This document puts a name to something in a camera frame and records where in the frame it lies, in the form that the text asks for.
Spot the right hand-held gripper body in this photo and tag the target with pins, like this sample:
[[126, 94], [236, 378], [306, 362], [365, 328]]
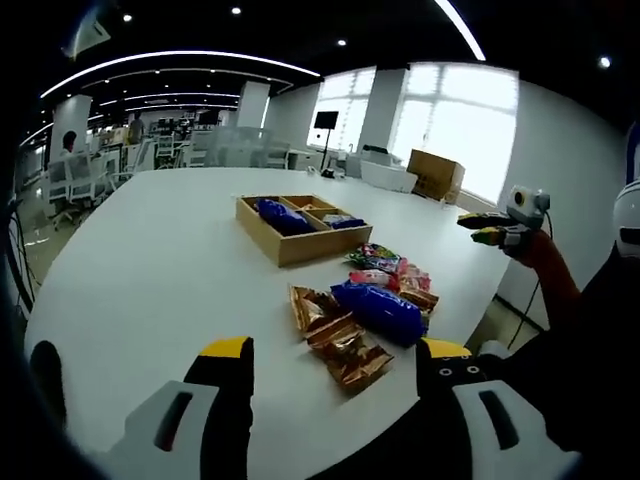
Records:
[[532, 210]]

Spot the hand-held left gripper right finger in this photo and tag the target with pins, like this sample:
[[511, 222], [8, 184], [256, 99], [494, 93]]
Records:
[[530, 450]]

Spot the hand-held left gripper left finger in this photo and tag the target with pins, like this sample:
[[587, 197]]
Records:
[[145, 450]]

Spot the colourful QQ candy packet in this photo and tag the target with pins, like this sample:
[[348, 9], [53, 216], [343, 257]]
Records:
[[375, 256]]

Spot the blue Oreo cookie packet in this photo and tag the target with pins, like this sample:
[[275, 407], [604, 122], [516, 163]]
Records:
[[280, 217], [382, 310]]

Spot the blue white QQ candy packet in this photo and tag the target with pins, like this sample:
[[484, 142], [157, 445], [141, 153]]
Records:
[[342, 220]]

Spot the wooden divided container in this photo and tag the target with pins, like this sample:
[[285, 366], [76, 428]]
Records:
[[320, 247]]

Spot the person's right hand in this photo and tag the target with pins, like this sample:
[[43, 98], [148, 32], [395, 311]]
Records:
[[527, 250]]

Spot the cardboard box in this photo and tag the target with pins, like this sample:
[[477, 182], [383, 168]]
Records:
[[435, 175]]

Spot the white chest device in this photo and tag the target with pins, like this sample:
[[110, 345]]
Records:
[[627, 220]]

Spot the white plastic tub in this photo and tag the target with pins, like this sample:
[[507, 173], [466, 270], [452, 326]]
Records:
[[387, 175]]

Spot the person in black shirt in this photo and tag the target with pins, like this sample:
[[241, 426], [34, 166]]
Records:
[[590, 360]]

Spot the black computer mouse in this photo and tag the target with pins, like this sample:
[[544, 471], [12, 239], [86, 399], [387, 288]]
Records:
[[47, 380]]

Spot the small black device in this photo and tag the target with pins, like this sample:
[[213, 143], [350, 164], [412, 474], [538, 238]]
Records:
[[327, 173]]

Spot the black screen on floor stand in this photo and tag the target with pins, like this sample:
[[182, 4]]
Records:
[[326, 120]]

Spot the white table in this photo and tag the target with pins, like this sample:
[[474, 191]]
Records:
[[175, 260]]

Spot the white low cabinets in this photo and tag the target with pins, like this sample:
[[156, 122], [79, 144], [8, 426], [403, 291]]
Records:
[[240, 150]]

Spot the group of white office chairs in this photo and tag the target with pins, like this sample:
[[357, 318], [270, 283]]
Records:
[[80, 175]]

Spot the ceiling air conditioner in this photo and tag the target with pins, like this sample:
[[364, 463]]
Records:
[[87, 32]]

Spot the wall poster board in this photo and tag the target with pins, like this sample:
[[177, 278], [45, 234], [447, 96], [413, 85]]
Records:
[[632, 150]]

